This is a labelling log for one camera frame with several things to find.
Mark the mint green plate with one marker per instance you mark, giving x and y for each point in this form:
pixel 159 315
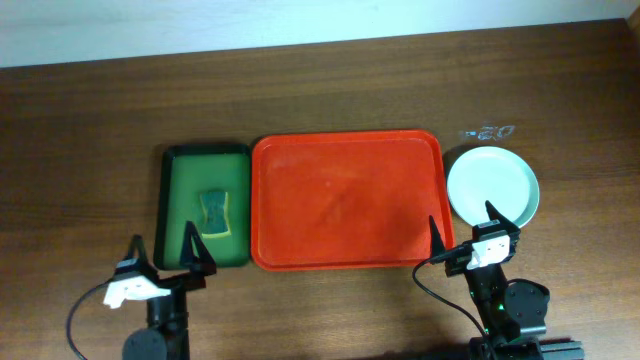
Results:
pixel 496 175

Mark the red plastic tray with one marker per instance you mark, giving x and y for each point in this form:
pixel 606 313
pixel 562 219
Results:
pixel 347 200

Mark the green yellow sponge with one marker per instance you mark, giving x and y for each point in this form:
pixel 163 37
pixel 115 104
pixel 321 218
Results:
pixel 215 222

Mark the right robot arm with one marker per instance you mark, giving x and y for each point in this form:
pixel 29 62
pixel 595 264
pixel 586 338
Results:
pixel 512 312

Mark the grey aluminium base rail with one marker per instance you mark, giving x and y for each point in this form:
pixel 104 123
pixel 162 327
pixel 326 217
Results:
pixel 555 349

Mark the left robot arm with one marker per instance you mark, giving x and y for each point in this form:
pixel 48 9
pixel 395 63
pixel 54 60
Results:
pixel 166 335

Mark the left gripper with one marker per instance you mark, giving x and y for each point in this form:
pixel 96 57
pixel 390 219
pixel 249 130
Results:
pixel 176 279

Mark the dark green soapy tray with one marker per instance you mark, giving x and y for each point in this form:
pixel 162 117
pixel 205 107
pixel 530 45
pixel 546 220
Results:
pixel 188 174

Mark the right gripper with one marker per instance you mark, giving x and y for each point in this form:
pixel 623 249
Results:
pixel 461 260

